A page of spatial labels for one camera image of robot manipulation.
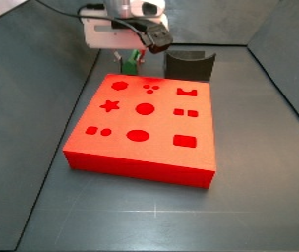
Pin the red shape sorter block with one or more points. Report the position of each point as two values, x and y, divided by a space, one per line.
148 129

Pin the green three prong object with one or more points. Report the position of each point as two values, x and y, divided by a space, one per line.
132 64

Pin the black curved fixture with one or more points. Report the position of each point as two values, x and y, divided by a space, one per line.
189 65

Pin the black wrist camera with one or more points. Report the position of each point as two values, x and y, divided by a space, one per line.
157 38

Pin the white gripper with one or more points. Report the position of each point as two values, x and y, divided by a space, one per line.
118 33

